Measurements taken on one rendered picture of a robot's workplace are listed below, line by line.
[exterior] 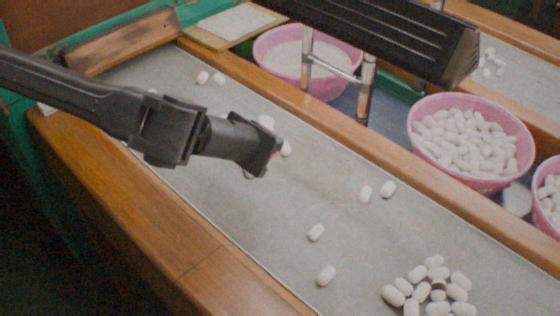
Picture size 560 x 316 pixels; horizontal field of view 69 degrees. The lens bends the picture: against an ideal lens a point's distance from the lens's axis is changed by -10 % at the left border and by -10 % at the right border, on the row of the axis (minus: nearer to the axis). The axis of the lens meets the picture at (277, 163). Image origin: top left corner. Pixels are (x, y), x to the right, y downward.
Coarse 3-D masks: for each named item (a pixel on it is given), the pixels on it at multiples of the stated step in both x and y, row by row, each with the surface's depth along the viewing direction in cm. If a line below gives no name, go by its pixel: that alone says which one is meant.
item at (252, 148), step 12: (240, 120) 68; (240, 132) 62; (252, 132) 65; (264, 132) 65; (240, 144) 62; (252, 144) 65; (264, 144) 65; (276, 144) 65; (228, 156) 62; (240, 156) 64; (252, 156) 66; (264, 156) 65; (252, 168) 66; (264, 168) 65
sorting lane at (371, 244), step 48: (192, 96) 99; (240, 96) 99; (288, 144) 88; (336, 144) 88; (192, 192) 79; (240, 192) 79; (288, 192) 79; (336, 192) 79; (240, 240) 71; (288, 240) 71; (336, 240) 71; (384, 240) 71; (432, 240) 71; (480, 240) 71; (288, 288) 65; (336, 288) 65; (480, 288) 64; (528, 288) 64
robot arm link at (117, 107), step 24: (0, 48) 49; (0, 72) 48; (24, 72) 49; (48, 72) 49; (72, 72) 51; (24, 96) 50; (48, 96) 50; (72, 96) 50; (96, 96) 50; (120, 96) 50; (144, 96) 51; (96, 120) 51; (120, 120) 51; (168, 120) 51; (192, 120) 54; (144, 144) 52; (168, 144) 52
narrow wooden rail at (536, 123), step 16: (384, 64) 111; (464, 80) 100; (480, 96) 96; (496, 96) 96; (496, 112) 94; (512, 112) 92; (528, 112) 92; (528, 128) 90; (544, 128) 88; (544, 144) 89; (544, 160) 91
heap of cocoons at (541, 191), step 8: (552, 176) 81; (544, 184) 81; (552, 184) 79; (536, 192) 79; (544, 192) 78; (552, 192) 78; (544, 200) 77; (552, 200) 77; (544, 208) 75; (552, 208) 77; (536, 216) 75; (552, 216) 74; (552, 224) 73
